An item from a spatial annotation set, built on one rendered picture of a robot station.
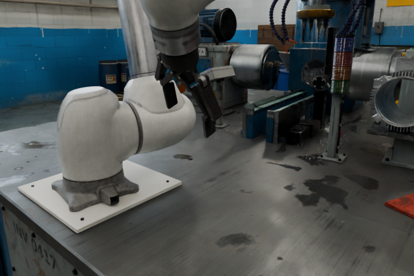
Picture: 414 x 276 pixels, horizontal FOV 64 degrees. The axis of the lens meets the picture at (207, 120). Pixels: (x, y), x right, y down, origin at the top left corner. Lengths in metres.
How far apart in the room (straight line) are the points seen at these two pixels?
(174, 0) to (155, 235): 0.48
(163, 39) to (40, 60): 6.18
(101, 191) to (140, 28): 0.45
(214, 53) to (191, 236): 1.31
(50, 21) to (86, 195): 6.07
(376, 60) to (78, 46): 6.10
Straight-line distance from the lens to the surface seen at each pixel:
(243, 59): 1.81
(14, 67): 6.59
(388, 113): 1.28
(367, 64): 1.60
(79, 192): 0.90
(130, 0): 1.00
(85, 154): 0.85
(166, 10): 0.56
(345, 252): 0.76
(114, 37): 7.49
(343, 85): 1.16
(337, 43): 1.15
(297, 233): 0.78
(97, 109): 0.83
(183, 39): 0.60
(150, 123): 0.90
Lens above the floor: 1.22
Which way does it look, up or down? 15 degrees down
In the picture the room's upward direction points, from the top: straight up
